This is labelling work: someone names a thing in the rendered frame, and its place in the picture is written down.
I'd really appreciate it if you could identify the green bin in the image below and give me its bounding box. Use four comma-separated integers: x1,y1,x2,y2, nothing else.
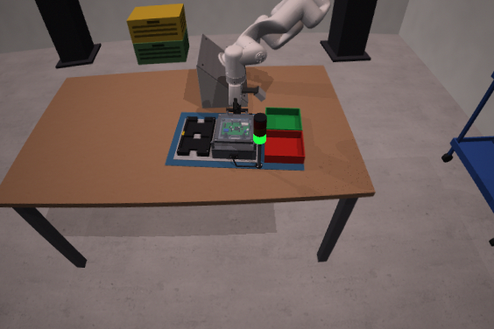
265,108,302,131

